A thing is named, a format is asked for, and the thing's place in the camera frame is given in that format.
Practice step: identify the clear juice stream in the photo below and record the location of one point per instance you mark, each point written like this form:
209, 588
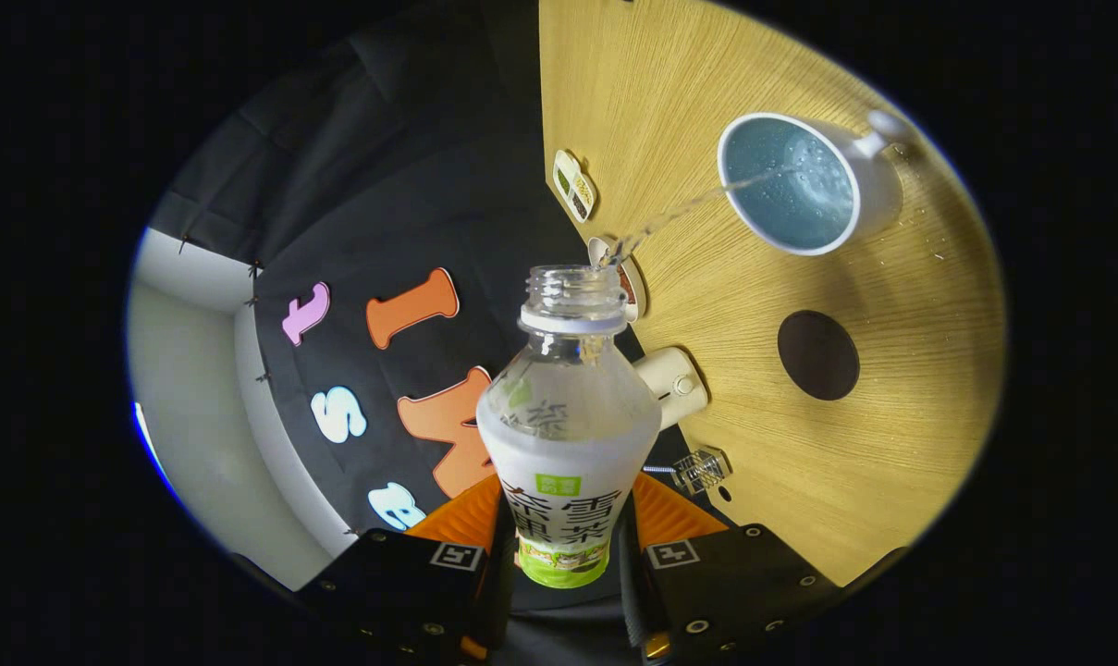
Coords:
679, 215

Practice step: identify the dark round coaster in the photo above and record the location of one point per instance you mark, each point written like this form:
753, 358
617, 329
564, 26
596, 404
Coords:
817, 356

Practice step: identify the white cup blue inside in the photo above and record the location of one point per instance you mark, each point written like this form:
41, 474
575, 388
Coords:
878, 199

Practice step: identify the wooden table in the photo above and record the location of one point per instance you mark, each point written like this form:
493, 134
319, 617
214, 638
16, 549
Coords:
891, 462

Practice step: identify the clear juice bottle white label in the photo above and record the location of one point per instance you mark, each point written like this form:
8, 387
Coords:
568, 435

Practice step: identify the metal mesh utensil holder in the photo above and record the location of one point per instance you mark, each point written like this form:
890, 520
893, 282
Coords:
702, 470

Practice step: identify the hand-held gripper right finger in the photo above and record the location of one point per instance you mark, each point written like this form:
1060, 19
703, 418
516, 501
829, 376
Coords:
734, 583

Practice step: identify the white plate with red meat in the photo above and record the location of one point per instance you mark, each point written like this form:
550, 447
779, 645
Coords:
636, 287

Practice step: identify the black backdrop cloth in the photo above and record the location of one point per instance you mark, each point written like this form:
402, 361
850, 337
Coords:
411, 166

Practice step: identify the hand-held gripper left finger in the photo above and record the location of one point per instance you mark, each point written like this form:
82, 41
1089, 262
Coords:
401, 583

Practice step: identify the divided white dish with seeds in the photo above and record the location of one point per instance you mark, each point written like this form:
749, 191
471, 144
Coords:
574, 185

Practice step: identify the white toaster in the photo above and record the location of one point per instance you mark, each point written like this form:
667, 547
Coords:
674, 384

